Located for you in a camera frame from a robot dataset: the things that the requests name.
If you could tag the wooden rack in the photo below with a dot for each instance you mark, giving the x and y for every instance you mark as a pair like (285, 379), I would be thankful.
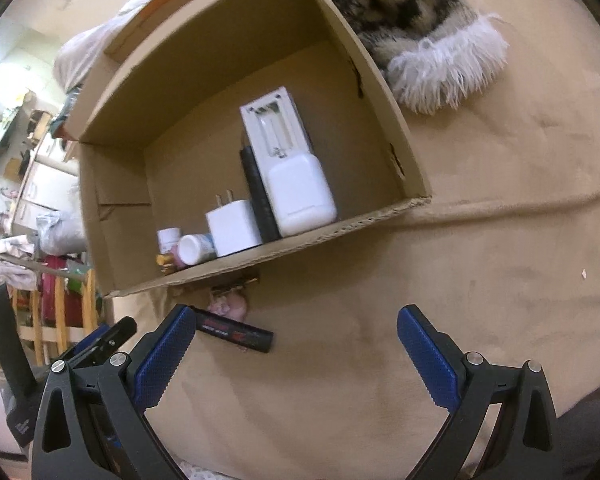
(35, 332)

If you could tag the gold capped pink tube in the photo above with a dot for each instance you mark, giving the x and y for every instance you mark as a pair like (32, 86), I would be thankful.
(165, 261)

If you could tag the black stick with red label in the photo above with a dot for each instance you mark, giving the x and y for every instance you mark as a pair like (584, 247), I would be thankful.
(235, 332)

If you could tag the small white jar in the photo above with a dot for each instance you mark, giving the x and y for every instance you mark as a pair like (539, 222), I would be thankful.
(192, 249)

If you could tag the white rounded case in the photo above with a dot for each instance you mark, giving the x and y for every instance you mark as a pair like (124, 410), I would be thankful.
(300, 195)

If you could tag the small white bottle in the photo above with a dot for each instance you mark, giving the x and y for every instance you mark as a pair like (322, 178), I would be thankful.
(169, 240)

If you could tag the white crumpled cloth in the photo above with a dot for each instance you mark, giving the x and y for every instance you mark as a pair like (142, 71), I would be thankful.
(12, 262)

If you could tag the red bag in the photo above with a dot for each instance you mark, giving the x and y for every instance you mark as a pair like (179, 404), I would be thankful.
(65, 295)

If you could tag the white device with battery compartment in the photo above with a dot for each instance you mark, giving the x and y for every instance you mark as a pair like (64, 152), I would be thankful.
(280, 120)

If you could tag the white plug charger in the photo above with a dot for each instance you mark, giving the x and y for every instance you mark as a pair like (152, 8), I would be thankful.
(232, 230)

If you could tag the clear plastic bag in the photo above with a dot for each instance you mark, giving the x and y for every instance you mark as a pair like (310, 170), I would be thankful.
(62, 232)

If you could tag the brown cardboard box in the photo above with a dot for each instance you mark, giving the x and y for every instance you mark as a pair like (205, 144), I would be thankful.
(190, 60)

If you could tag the black and white fur blanket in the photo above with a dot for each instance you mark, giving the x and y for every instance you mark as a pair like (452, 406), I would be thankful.
(405, 10)

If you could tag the pink small object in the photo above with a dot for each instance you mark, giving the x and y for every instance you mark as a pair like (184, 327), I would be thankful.
(230, 306)

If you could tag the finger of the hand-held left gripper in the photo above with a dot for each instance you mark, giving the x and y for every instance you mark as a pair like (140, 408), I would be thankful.
(117, 332)
(91, 336)

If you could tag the black cylinder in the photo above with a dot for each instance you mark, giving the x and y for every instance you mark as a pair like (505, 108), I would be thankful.
(257, 195)

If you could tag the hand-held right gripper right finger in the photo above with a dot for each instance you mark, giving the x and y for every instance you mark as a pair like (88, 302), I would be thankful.
(427, 360)

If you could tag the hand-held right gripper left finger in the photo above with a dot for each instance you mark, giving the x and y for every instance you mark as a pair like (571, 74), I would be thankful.
(162, 360)

